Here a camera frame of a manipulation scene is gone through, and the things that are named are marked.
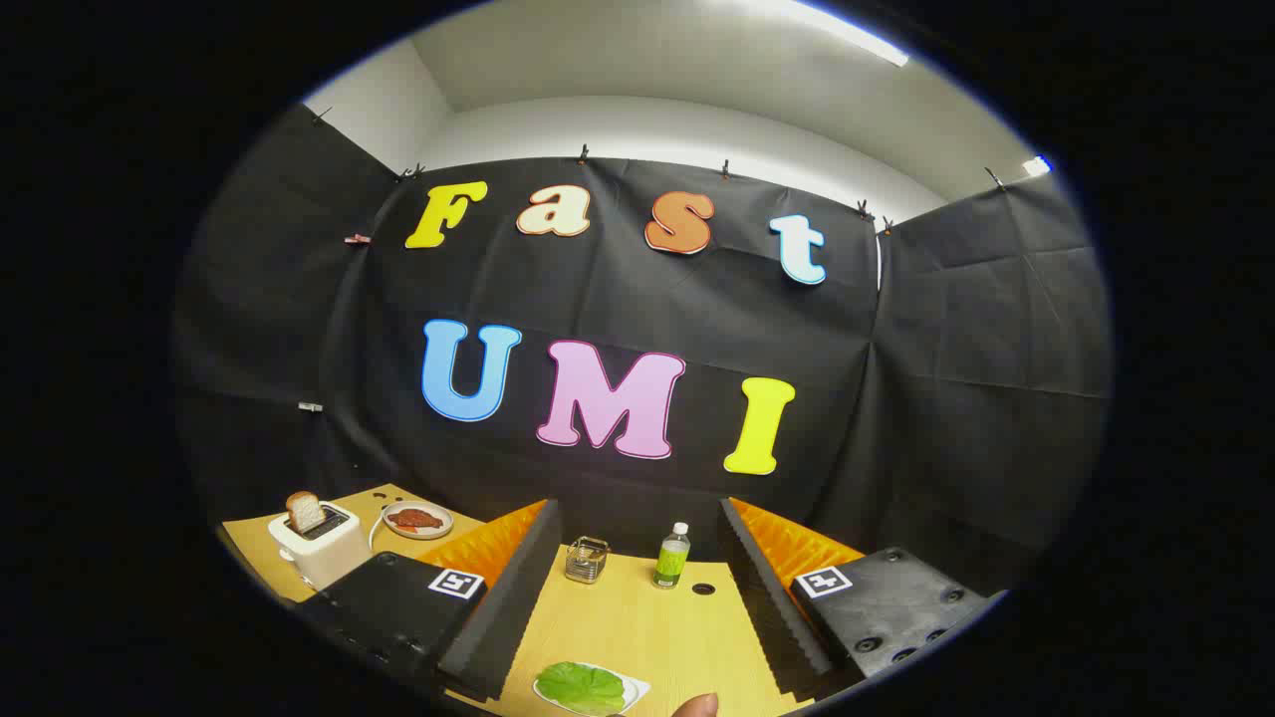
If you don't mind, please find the green lettuce leaf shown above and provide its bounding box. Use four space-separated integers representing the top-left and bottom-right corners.
536 661 627 716

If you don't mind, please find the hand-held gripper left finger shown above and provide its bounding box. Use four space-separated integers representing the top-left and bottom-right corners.
295 498 565 704

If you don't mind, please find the white square plate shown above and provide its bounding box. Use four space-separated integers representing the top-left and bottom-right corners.
532 662 651 717

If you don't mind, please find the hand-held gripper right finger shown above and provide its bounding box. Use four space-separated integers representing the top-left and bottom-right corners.
717 496 1009 700

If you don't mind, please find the green label plastic bottle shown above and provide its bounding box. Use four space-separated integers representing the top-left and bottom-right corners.
652 522 691 591

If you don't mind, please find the metal wire rack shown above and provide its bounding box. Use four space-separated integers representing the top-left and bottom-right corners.
565 536 611 585

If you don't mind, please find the white oval plate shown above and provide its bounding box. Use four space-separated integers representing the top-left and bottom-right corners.
382 501 455 541

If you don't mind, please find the black backdrop cloth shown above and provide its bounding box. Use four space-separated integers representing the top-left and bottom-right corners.
169 105 1115 598

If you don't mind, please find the white toaster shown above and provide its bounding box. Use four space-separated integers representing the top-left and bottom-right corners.
267 501 373 591

